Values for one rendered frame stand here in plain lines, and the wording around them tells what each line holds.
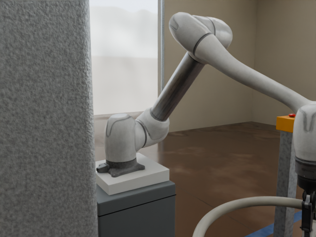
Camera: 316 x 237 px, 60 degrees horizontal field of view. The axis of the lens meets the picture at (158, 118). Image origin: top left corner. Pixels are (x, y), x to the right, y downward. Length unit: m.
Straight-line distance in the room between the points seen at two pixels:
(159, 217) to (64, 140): 1.22
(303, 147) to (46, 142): 0.78
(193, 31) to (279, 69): 6.77
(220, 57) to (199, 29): 0.13
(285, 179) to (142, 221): 0.91
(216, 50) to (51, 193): 0.85
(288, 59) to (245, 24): 1.44
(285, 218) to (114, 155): 1.12
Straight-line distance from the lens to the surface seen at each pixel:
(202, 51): 1.00
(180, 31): 1.05
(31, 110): 0.19
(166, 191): 1.37
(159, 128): 1.40
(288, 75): 7.60
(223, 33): 1.17
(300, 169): 0.92
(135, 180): 1.30
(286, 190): 1.85
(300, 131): 0.88
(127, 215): 1.30
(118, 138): 1.30
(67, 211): 0.22
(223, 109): 7.43
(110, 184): 1.26
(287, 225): 1.96
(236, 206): 0.95
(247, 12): 8.07
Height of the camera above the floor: 1.33
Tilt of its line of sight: 9 degrees down
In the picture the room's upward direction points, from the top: straight up
